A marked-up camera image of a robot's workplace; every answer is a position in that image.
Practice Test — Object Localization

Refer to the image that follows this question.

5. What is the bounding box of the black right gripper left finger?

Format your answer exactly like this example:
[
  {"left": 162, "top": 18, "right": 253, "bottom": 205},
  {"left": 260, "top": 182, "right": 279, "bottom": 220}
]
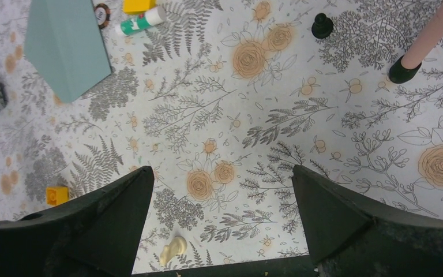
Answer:
[{"left": 0, "top": 166, "right": 154, "bottom": 276}]

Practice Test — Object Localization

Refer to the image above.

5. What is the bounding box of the pink music stand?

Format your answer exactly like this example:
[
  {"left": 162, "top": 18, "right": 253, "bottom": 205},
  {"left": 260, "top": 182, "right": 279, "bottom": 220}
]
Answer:
[{"left": 388, "top": 0, "right": 443, "bottom": 84}]

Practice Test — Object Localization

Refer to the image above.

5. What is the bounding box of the black chess pawn piece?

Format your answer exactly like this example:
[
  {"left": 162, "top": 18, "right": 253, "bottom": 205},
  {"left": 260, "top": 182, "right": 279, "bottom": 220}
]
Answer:
[{"left": 311, "top": 13, "right": 334, "bottom": 39}]

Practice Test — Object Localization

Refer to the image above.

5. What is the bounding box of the yellow rectangular block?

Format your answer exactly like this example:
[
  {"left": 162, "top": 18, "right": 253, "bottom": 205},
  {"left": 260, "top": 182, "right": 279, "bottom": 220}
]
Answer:
[{"left": 123, "top": 0, "right": 156, "bottom": 15}]

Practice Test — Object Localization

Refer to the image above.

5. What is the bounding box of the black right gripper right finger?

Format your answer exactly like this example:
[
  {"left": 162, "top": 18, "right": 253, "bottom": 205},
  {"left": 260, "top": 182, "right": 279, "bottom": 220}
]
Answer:
[{"left": 292, "top": 165, "right": 443, "bottom": 276}]

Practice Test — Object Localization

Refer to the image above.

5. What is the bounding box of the green white glue stick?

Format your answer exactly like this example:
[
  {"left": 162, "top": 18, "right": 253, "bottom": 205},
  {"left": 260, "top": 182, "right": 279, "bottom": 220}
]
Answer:
[{"left": 115, "top": 6, "right": 167, "bottom": 36}]

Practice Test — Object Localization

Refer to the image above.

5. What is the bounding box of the teal paper envelope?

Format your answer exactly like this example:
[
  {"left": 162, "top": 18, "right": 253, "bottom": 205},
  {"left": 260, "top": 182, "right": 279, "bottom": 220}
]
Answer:
[{"left": 24, "top": 0, "right": 111, "bottom": 103}]

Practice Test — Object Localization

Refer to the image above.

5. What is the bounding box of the cream chess knight piece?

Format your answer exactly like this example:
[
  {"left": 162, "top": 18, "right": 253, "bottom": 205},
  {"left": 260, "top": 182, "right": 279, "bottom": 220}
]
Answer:
[{"left": 159, "top": 237, "right": 187, "bottom": 267}]

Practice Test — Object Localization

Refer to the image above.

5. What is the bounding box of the floral patterned table mat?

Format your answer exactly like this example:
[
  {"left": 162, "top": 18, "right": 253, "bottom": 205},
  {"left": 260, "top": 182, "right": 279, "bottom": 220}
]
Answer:
[{"left": 0, "top": 1, "right": 443, "bottom": 274}]

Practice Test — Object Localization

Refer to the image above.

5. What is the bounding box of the small orange lego brick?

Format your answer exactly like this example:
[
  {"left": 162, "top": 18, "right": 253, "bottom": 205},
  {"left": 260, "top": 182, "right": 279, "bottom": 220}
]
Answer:
[{"left": 46, "top": 186, "right": 69, "bottom": 206}]

